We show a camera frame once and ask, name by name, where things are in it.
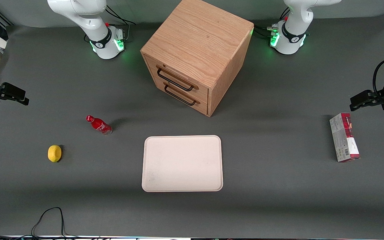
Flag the black right base cables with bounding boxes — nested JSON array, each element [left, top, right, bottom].
[[105, 5, 136, 42]]

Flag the black looped cable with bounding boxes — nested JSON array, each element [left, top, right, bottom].
[[31, 207, 68, 239]]

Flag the oak wooden cabinet body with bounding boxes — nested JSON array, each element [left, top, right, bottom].
[[140, 0, 254, 117]]

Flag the black left base cables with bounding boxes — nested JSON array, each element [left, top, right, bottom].
[[254, 7, 291, 38]]

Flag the yellow lemon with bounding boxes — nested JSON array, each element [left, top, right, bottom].
[[48, 145, 62, 163]]

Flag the cream rectangular tray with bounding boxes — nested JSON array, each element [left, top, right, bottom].
[[142, 135, 223, 192]]

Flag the red cola bottle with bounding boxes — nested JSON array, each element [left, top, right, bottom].
[[86, 115, 113, 135]]

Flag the black base cables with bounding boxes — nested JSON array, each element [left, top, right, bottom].
[[254, 7, 291, 38], [105, 5, 136, 42]]

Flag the black metal drawer handle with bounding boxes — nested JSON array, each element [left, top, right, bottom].
[[156, 66, 199, 92], [164, 83, 200, 106]]

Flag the grey and red carton box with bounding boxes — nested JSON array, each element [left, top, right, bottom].
[[329, 113, 360, 163]]

